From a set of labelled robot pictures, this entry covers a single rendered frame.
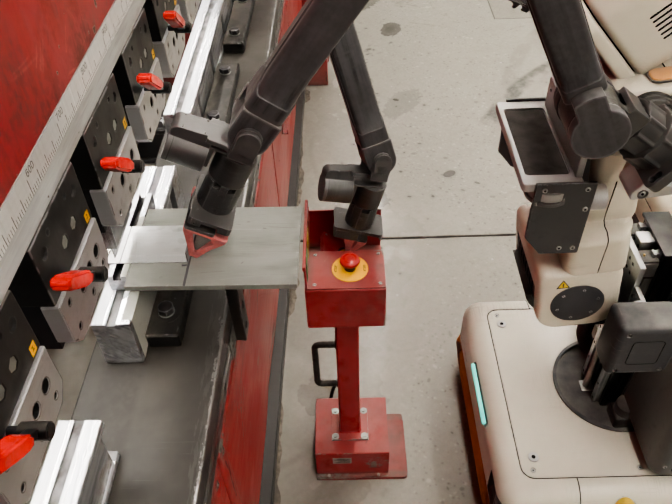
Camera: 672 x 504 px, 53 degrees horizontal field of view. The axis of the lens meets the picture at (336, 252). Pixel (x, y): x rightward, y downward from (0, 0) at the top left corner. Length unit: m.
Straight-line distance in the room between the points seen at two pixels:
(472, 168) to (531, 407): 1.36
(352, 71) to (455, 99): 2.11
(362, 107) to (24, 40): 0.66
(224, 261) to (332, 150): 1.94
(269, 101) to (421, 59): 2.78
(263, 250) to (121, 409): 0.32
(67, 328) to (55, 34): 0.33
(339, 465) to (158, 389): 0.91
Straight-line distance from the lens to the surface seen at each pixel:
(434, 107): 3.25
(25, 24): 0.78
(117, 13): 1.05
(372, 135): 1.26
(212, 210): 1.01
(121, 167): 0.88
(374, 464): 1.91
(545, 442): 1.74
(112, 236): 1.06
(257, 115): 0.89
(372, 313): 1.37
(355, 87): 1.24
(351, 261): 1.32
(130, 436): 1.06
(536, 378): 1.84
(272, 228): 1.11
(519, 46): 3.81
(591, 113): 0.92
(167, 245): 1.12
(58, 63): 0.84
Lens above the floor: 1.75
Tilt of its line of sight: 45 degrees down
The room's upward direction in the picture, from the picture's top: 2 degrees counter-clockwise
